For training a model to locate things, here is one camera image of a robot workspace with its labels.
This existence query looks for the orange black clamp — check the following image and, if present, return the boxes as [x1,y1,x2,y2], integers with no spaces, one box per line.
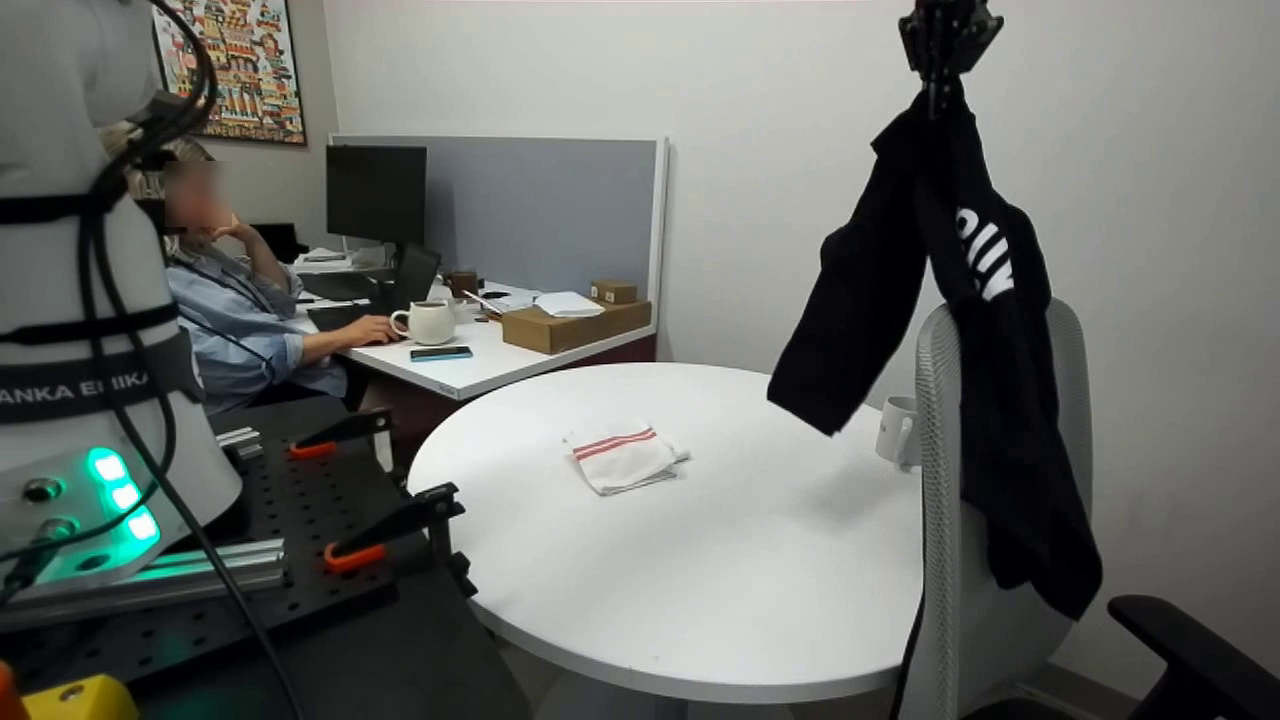
[288,413,397,472]
[318,483,465,578]

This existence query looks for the white coffee mug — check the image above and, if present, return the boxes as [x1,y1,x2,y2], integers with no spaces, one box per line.
[390,303,455,347]

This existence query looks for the white red-striped folded towel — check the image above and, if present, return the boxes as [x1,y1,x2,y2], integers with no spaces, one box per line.
[564,419,686,495]

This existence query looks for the black cloth with white logo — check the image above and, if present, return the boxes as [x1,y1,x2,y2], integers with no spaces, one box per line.
[769,92,1105,621]

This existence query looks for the black chair armrest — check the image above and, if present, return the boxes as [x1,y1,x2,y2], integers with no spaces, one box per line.
[1108,596,1280,720]

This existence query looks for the orange black clamp front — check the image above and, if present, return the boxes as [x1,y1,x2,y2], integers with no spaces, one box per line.
[318,483,465,578]

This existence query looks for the seated person in blue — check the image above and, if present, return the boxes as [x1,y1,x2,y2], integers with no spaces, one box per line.
[143,140,397,418]

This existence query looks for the small cardboard box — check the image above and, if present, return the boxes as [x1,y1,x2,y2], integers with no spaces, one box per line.
[593,282,640,303]

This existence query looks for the white paper sheets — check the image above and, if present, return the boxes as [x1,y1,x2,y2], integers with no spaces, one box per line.
[532,291,605,321]

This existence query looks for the grey desk partition panel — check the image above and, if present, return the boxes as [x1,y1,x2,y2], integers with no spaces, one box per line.
[322,131,669,303]

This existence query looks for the yellow tool block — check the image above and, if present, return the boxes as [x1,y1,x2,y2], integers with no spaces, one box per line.
[23,674,139,720]

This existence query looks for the grey office chair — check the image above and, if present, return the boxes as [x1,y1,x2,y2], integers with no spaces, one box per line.
[873,297,1096,720]

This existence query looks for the black perforated mounting board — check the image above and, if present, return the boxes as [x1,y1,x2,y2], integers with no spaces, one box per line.
[0,413,473,689]

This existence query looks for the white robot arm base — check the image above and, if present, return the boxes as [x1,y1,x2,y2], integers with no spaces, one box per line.
[0,0,243,602]

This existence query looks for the colourful framed wall picture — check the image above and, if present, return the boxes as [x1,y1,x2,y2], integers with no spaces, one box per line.
[152,0,306,150]

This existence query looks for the black smartphone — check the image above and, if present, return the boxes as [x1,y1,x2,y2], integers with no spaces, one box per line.
[406,345,474,366]

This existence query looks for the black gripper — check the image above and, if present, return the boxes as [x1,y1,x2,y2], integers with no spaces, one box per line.
[900,0,1004,85]

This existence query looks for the orange black clamp rear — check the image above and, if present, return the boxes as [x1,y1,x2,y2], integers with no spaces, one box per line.
[288,413,397,472]

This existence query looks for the flat cardboard box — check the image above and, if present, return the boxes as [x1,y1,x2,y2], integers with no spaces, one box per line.
[498,300,652,356]

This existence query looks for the black computer monitor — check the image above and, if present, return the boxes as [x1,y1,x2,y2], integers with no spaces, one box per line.
[328,146,428,246]

